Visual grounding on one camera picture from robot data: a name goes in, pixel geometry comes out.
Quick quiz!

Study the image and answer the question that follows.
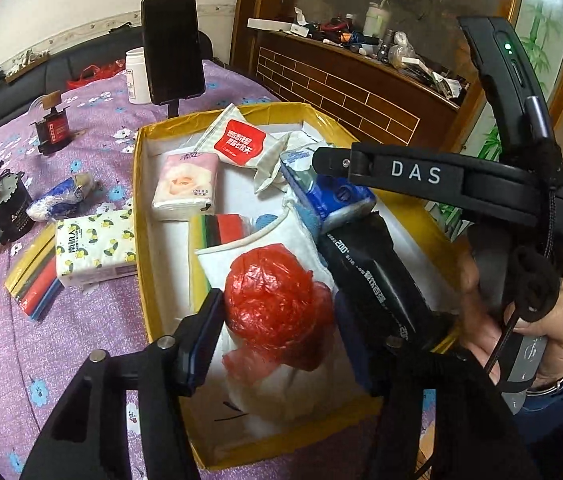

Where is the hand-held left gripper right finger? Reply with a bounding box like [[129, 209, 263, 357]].
[[334, 290, 529, 480]]

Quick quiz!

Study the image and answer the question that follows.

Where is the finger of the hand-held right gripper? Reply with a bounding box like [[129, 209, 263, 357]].
[[311, 146, 355, 181]]

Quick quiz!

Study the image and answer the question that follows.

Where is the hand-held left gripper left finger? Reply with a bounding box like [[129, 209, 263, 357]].
[[20, 287, 225, 480]]

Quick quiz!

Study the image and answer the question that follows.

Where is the blue tissue pack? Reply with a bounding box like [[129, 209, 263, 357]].
[[280, 145, 378, 233]]

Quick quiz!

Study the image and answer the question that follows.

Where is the white cotton cloth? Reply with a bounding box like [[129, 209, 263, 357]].
[[196, 207, 335, 311], [254, 132, 312, 193]]

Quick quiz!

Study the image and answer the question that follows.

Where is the blue knitted cloth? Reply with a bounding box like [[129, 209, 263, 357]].
[[254, 200, 321, 236]]

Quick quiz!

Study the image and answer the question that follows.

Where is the red plastic bag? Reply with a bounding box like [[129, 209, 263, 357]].
[[222, 244, 337, 373]]

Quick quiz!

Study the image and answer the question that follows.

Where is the black foil bag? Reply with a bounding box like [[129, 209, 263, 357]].
[[316, 210, 457, 356]]

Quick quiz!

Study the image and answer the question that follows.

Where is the coloured sponge pack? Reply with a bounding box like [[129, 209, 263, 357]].
[[4, 222, 65, 322], [189, 212, 252, 306]]

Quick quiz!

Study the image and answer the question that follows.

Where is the yellow cardboard box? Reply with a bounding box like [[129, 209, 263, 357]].
[[132, 101, 467, 471]]

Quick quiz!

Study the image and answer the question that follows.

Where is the lemon print tissue pack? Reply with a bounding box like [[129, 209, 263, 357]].
[[56, 209, 138, 288]]

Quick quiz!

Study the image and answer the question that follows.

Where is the blue white plastic bundle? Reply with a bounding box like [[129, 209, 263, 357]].
[[26, 172, 100, 223]]

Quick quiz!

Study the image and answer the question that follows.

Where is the person's right forearm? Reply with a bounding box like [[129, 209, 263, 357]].
[[511, 350, 563, 447]]

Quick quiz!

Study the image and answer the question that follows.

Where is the wooden brick-pattern counter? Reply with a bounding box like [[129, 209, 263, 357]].
[[249, 25, 467, 156]]

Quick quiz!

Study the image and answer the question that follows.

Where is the red and white packet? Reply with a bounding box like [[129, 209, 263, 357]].
[[196, 104, 287, 168]]

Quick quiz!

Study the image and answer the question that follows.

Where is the clutter of small tools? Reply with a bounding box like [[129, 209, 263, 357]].
[[246, 0, 472, 106]]

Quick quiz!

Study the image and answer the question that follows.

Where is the pink tissue pack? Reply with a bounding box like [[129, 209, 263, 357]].
[[152, 152, 220, 222]]

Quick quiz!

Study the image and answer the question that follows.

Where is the white flat box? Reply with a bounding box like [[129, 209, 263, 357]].
[[248, 17, 309, 39]]

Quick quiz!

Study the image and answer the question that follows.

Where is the white lidded cup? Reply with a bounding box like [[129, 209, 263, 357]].
[[364, 2, 392, 39]]

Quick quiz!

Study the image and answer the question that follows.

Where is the black smartphone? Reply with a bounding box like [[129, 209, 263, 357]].
[[140, 0, 206, 106]]

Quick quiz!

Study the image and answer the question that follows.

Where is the bamboo print glass panel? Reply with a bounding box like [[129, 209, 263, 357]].
[[461, 0, 563, 241]]

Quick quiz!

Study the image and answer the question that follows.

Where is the white plastic jar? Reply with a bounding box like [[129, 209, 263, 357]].
[[126, 46, 155, 106]]

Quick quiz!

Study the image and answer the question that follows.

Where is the black metal canister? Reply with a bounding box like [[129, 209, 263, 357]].
[[0, 170, 35, 247]]

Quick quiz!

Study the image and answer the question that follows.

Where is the red carrier bag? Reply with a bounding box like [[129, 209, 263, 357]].
[[66, 59, 127, 90]]

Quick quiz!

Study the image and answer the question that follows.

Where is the black leather sofa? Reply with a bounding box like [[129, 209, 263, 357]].
[[0, 22, 235, 146]]

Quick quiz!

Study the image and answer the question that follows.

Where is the wooden ornament tray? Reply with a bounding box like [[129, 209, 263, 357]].
[[6, 49, 48, 83]]

